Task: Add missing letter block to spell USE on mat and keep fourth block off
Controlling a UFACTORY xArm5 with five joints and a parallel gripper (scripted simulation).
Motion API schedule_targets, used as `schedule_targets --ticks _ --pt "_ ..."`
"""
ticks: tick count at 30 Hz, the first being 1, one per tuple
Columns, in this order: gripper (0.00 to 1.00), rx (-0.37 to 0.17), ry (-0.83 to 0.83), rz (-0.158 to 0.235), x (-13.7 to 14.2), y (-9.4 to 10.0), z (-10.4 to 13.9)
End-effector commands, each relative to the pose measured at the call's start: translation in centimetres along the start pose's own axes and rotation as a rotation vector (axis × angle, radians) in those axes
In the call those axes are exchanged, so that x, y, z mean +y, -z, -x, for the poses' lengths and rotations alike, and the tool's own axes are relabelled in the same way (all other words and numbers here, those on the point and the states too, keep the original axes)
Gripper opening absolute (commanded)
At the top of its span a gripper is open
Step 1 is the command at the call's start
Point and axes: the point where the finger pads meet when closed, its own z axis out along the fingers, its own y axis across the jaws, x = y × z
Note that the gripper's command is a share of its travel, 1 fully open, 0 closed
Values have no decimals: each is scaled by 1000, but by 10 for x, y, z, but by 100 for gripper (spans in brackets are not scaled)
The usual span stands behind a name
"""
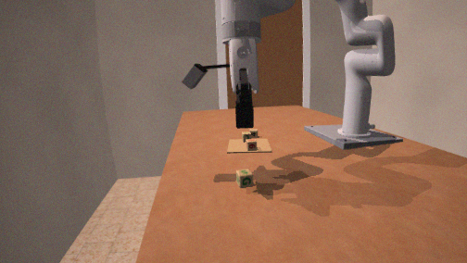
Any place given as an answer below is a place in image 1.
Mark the beige letter block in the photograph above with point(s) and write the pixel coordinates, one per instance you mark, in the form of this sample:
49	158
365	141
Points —
251	144
244	178
246	135
254	133

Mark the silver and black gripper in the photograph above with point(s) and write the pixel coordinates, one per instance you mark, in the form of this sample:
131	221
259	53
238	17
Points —
244	111

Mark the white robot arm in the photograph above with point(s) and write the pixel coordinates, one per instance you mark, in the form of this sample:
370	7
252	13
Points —
242	18

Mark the tan square mat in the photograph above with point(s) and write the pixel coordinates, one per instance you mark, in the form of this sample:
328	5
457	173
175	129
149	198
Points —
238	146

